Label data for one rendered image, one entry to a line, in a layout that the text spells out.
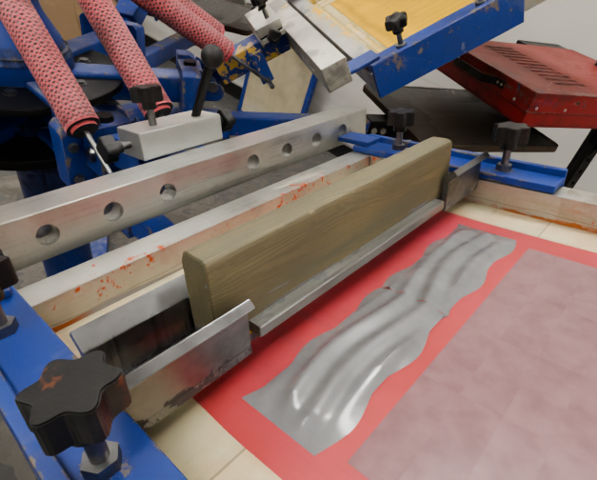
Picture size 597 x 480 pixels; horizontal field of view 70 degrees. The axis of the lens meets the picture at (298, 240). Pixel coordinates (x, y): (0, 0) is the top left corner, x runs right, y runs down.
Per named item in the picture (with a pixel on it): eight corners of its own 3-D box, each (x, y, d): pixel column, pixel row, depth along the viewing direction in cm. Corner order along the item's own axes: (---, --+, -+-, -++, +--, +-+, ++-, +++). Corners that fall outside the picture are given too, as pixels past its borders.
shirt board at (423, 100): (468, 112, 154) (478, 90, 149) (547, 171, 125) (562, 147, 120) (49, 95, 111) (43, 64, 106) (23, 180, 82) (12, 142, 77)
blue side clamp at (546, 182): (554, 218, 57) (568, 168, 54) (543, 231, 54) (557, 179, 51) (368, 172, 76) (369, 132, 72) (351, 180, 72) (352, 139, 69)
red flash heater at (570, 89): (563, 79, 160) (581, 46, 152) (674, 136, 127) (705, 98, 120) (426, 68, 140) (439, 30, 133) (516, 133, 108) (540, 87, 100)
